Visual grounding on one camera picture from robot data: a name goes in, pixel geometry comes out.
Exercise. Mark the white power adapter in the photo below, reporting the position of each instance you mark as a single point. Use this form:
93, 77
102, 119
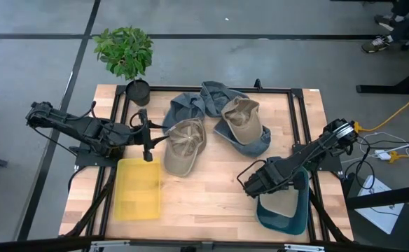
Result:
382, 154

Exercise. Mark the blue-grey baseball cap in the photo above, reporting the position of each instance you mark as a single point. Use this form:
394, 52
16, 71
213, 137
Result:
185, 106
257, 147
215, 94

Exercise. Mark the beige baseball cap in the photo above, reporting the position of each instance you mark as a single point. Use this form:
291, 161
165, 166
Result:
243, 122
183, 150

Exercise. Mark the white paper sheet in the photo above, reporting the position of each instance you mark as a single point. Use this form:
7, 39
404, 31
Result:
379, 217

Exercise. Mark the potted green plant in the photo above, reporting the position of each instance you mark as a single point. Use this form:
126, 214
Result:
124, 52

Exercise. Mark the silver metal bracket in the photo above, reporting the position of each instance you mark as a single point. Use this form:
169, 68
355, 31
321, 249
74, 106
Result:
110, 244
304, 248

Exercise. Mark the black diagonal frame strut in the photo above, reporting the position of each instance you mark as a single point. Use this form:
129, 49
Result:
327, 220
92, 210

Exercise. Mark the person's shoe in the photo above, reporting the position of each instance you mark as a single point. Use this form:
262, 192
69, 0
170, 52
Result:
374, 45
383, 21

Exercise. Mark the black desk leg frame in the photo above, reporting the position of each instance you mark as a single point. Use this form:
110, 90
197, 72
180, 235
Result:
383, 89

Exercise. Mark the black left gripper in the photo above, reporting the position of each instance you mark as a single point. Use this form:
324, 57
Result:
145, 133

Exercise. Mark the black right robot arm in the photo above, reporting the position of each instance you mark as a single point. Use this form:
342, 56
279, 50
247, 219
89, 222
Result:
316, 147

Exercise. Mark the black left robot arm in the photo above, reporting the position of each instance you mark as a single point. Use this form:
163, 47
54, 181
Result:
85, 129

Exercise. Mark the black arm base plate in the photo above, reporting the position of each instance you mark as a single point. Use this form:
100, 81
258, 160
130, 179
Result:
330, 164
85, 161

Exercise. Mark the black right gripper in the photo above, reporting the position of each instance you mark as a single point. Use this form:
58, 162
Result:
267, 178

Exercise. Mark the black frame clamp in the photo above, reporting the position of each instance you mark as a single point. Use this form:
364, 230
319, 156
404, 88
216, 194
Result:
258, 84

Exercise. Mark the teal plastic bin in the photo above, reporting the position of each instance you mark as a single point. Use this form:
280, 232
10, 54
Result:
295, 224

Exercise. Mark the black metal bar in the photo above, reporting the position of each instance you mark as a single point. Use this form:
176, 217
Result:
383, 197

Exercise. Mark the black rig beam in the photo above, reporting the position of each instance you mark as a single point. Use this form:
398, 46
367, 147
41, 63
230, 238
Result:
33, 245

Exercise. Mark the person's leg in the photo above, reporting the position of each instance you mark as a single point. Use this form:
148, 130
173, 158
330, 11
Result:
405, 24

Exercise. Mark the yellow plastic bin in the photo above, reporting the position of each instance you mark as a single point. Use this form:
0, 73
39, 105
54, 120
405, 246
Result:
138, 192

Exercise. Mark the black aluminium table frame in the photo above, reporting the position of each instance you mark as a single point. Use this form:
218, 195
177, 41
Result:
274, 90

